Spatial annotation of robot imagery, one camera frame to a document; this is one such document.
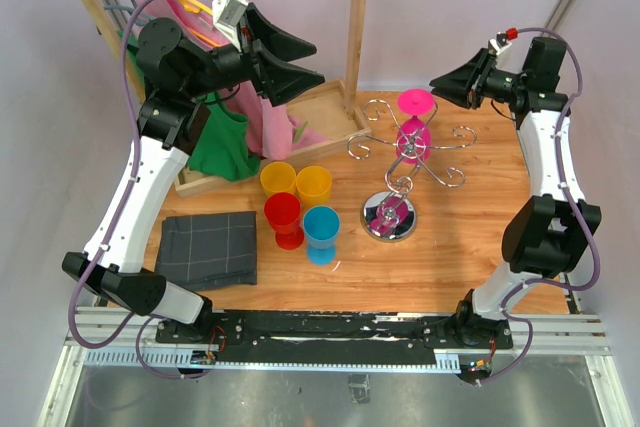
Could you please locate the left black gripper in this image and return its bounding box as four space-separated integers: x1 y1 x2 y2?
183 3 326 105

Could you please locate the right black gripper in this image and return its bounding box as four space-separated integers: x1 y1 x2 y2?
430 49 528 110

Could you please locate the yellow wine glass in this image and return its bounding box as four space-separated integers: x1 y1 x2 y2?
259 161 297 197
296 166 333 208

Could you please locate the red wine glass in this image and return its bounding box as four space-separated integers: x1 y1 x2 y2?
264 192 304 250

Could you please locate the blue wine glass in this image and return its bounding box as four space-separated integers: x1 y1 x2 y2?
302 205 341 265

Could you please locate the green wine glass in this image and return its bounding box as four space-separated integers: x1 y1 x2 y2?
293 121 308 143

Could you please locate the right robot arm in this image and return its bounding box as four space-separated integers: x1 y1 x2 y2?
430 28 602 347

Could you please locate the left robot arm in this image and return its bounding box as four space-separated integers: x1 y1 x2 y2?
62 5 325 343

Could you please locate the magenta wine glass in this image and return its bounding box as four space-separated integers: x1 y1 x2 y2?
396 88 437 165

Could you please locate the wooden clothes rack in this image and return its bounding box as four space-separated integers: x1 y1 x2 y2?
81 0 371 198

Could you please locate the chrome wine glass rack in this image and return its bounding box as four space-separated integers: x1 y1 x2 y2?
347 99 477 242

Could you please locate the pink t-shirt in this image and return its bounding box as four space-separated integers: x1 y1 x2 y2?
144 0 328 160

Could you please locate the green tank top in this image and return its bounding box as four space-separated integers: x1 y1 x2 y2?
135 18 260 181

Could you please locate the dark grey folded cloth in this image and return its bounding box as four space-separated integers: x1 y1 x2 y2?
155 211 257 291

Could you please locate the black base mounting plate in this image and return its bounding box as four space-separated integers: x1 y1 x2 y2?
155 310 513 360

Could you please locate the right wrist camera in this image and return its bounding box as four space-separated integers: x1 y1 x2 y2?
487 32 512 57

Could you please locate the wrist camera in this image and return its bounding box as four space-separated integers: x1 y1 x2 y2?
212 0 249 51
487 32 512 57

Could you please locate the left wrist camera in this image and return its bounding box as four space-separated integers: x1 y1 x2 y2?
212 0 249 51

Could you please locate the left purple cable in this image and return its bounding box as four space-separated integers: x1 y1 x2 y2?
67 0 211 381

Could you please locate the grey cable duct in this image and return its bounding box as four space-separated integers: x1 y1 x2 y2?
85 347 461 374

